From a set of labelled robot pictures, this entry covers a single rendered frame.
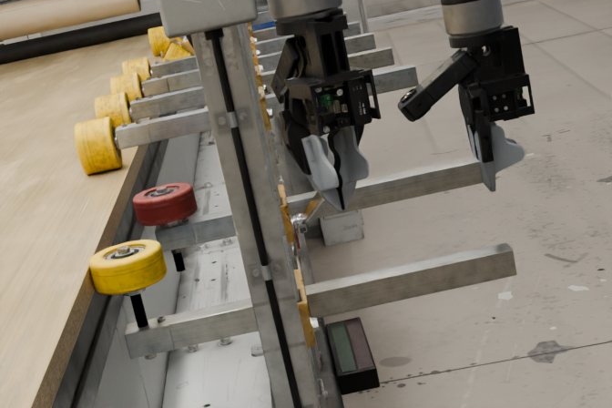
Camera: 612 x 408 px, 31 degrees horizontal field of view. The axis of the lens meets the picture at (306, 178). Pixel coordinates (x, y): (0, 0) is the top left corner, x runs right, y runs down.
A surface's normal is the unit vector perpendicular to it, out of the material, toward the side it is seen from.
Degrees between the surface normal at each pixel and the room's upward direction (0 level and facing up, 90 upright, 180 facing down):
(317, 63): 90
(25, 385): 0
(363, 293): 90
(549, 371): 0
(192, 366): 0
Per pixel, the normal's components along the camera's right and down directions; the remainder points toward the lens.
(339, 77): 0.40, 0.15
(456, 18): -0.65, 0.31
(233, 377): -0.20, -0.95
